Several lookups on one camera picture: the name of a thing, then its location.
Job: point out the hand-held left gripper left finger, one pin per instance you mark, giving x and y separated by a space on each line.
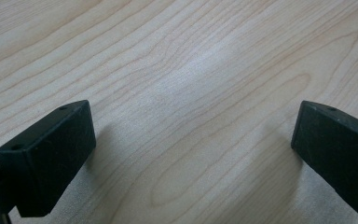
48 158

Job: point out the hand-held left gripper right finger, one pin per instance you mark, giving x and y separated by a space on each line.
338 155

